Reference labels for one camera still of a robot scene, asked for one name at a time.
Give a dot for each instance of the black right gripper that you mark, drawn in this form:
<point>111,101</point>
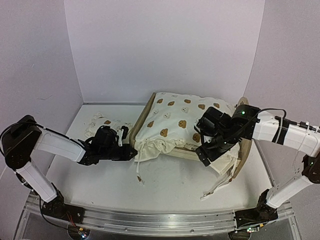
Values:
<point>203,157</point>

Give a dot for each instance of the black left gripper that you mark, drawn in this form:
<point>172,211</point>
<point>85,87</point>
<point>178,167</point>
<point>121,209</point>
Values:
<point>126,156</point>

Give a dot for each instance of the wooden pet bed frame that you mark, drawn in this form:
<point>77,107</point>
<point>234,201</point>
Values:
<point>195,150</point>

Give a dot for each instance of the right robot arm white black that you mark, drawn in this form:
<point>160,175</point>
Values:
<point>219,132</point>

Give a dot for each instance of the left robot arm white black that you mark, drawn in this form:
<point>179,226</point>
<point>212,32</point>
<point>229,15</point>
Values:
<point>19,140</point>

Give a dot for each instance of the small bear print pillow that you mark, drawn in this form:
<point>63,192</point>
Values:
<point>99,120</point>

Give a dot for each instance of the small circuit board with leds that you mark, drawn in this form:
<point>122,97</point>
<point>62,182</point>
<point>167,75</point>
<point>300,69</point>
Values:
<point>78,233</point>

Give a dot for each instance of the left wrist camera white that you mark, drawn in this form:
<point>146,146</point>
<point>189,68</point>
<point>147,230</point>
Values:
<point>122,133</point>

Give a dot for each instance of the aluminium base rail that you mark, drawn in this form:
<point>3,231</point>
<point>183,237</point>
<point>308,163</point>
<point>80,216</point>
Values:
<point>136,223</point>

